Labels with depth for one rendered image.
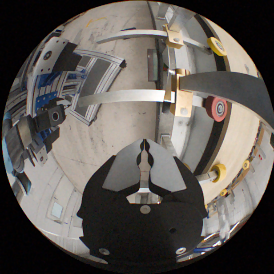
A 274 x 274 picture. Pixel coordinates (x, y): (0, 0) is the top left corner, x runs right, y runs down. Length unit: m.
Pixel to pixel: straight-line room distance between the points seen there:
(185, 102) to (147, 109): 0.90
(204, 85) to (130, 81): 1.01
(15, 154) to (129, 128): 1.21
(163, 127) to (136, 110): 0.73
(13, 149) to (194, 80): 0.38
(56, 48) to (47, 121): 0.25
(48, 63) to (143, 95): 0.35
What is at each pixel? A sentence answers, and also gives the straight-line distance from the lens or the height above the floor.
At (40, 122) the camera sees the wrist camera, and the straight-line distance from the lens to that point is 0.26.
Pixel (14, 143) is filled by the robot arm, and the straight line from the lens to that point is 0.25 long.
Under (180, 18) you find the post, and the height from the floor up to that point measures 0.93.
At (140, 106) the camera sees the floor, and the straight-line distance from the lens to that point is 1.11.
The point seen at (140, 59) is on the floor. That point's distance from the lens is 1.17.
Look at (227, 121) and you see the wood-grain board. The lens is 0.36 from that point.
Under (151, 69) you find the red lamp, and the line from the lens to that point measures 0.40.
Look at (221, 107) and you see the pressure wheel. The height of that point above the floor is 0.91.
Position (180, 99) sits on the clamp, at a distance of 0.24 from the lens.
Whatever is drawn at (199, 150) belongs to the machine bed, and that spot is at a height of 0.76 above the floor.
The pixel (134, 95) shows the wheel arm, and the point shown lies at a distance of 0.23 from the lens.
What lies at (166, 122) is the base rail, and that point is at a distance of 0.43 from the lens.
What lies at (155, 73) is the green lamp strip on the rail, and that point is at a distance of 0.40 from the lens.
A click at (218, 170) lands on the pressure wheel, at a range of 0.41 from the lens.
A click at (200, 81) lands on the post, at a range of 0.16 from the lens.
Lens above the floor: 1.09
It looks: 60 degrees down
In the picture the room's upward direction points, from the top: 175 degrees counter-clockwise
